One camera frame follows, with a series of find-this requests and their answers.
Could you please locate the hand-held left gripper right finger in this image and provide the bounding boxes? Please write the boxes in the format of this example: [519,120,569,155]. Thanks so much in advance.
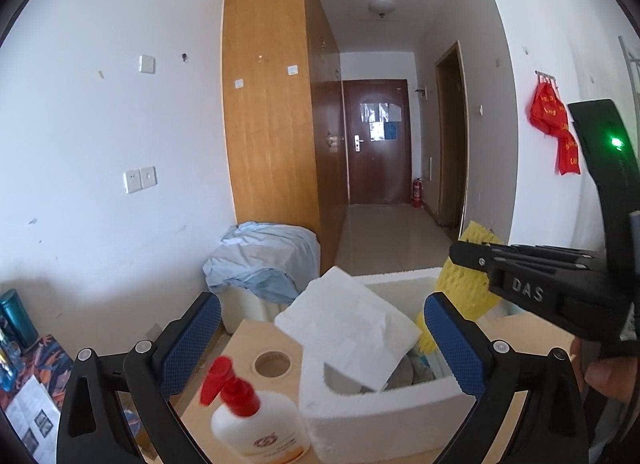
[424,291,591,464]

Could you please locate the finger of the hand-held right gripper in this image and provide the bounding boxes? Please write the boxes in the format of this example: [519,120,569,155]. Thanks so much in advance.
[448,241,606,307]

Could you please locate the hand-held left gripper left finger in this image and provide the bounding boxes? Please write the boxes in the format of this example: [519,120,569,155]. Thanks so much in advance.
[55,291,222,464]

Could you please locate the yellow foam net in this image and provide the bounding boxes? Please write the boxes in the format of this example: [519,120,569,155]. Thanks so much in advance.
[416,220,507,352]

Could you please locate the white foam box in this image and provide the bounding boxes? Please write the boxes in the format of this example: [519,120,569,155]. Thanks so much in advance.
[299,267,531,460]

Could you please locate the white paper tissue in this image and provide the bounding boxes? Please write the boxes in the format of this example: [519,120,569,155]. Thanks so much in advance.
[274,267,421,392]

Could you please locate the person's right hand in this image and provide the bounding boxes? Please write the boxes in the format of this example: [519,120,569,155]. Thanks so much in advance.
[572,337,638,400]

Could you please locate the red printed bag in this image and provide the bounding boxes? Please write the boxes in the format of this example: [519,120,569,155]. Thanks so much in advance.
[556,131,582,176]

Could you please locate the light blue bed sheet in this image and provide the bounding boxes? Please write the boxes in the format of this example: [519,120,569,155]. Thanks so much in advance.
[202,223,321,305]

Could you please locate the white lotion pump bottle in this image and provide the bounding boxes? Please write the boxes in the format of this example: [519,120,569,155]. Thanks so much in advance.
[200,356,312,464]

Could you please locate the red hanging bags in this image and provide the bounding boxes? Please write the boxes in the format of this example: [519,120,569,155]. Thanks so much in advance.
[529,82,570,135]

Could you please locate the printed paper booklet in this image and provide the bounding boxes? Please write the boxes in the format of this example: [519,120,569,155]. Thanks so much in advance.
[5,374,63,460]

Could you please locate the dark brown door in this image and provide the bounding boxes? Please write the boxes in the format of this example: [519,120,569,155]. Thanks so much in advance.
[342,79,412,206]

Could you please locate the teal bottle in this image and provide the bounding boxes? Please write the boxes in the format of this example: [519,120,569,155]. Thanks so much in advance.
[0,289,38,350]

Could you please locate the wooden wardrobe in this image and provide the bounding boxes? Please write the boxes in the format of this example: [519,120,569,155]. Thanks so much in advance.
[222,0,348,277]

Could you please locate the grey door notice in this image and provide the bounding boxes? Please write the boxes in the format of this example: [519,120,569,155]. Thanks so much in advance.
[361,102,403,122]

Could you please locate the wooden side door frame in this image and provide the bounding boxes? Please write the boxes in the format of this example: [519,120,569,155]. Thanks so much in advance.
[434,41,468,230]

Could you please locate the white metal bed frame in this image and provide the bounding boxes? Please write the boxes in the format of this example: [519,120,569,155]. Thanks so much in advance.
[619,34,640,95]

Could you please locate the double white wall socket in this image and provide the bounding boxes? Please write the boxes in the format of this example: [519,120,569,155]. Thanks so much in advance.
[124,167,157,194]

